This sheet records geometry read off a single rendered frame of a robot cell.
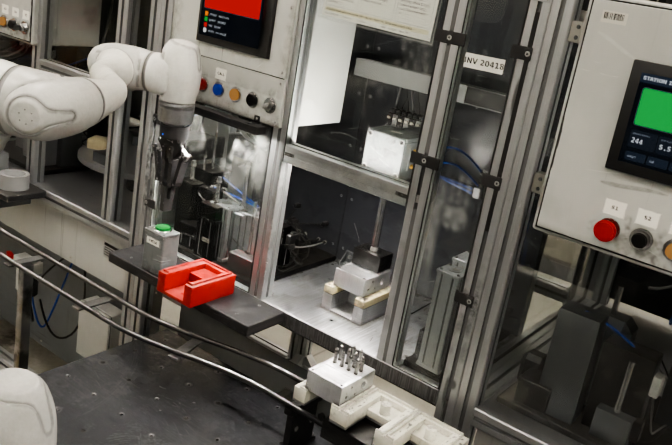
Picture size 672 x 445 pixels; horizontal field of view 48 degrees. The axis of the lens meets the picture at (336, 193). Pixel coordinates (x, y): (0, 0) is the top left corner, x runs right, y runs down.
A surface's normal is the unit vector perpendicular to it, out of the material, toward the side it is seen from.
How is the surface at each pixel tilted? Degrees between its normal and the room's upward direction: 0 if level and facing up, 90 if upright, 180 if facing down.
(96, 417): 0
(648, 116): 90
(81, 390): 0
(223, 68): 90
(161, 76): 89
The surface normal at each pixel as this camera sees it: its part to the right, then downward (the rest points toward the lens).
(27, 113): -0.05, 0.28
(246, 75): -0.59, 0.13
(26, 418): 0.73, -0.03
